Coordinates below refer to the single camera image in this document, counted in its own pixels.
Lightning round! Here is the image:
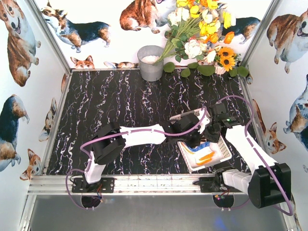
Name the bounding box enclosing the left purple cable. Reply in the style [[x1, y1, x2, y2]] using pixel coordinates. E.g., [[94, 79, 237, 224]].
[[80, 106, 208, 169]]

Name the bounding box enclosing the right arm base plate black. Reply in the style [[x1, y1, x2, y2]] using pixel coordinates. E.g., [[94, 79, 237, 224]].
[[198, 177, 240, 193]]

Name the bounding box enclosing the artificial flower bouquet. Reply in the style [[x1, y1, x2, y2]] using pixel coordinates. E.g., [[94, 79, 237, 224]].
[[157, 0, 236, 62]]

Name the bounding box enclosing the blue dotted glove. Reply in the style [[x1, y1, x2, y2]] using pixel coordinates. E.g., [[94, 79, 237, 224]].
[[183, 142, 215, 167]]

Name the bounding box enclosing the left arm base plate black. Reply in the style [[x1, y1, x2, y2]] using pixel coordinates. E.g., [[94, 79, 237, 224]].
[[72, 178, 115, 193]]

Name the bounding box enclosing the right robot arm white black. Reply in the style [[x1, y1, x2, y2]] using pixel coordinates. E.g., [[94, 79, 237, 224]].
[[204, 103, 292, 210]]

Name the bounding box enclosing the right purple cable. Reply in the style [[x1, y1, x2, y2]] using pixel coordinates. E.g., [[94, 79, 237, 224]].
[[220, 95, 294, 216]]

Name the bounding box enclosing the sunflower pot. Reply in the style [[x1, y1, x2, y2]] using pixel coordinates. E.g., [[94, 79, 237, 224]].
[[214, 46, 241, 75]]

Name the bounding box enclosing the purple cable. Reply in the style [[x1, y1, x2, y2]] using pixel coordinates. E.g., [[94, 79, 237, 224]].
[[80, 106, 208, 169], [220, 95, 294, 216]]

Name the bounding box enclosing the white perforated storage basket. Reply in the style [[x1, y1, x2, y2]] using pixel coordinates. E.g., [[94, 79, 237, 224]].
[[169, 108, 233, 173]]

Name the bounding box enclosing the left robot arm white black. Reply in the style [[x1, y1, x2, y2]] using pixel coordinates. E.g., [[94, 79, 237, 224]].
[[80, 111, 210, 184]]

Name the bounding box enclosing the grey metal bucket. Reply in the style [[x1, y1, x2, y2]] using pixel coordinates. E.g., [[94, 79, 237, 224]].
[[137, 45, 164, 82]]

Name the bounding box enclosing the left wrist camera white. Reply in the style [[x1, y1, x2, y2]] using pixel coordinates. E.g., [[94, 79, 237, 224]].
[[198, 111, 211, 134]]

